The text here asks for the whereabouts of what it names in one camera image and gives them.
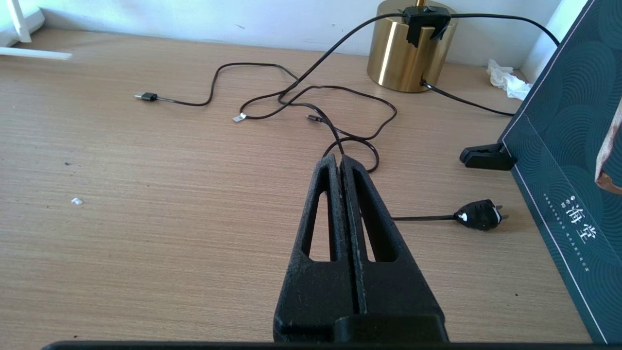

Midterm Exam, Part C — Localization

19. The black cable with silver connector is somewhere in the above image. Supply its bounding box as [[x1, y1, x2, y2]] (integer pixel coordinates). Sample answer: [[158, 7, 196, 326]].
[[232, 12, 409, 122]]

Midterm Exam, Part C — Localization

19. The black USB cable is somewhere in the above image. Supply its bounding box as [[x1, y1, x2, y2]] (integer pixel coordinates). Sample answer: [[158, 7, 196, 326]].
[[135, 62, 397, 141]]

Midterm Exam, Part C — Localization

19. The black clip on lamp base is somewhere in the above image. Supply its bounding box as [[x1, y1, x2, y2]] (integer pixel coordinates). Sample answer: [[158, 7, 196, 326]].
[[402, 5, 451, 48]]

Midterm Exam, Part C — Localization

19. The black standing frame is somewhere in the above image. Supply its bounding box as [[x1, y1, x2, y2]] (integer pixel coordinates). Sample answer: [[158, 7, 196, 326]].
[[459, 0, 622, 344]]

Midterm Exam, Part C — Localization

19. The black lamp power cord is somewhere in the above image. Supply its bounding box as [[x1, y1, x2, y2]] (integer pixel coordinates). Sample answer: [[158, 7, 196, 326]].
[[322, 12, 559, 231]]

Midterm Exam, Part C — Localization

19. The white router with antennas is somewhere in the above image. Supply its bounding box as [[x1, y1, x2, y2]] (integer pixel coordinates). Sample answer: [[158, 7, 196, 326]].
[[0, 0, 73, 61]]

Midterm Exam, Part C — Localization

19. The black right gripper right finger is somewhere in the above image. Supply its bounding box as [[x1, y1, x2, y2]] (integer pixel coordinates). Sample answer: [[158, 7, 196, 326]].
[[342, 156, 440, 314]]

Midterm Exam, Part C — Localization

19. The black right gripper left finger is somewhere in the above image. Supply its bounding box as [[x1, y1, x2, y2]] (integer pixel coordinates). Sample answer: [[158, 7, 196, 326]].
[[273, 154, 358, 341]]

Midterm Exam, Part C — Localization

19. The brass desk lamp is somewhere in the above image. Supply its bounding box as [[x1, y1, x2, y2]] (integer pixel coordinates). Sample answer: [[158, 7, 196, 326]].
[[367, 0, 458, 93]]

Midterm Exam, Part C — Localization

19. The crumpled white tissue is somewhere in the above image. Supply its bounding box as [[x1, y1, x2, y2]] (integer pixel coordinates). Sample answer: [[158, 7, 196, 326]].
[[486, 59, 533, 101]]

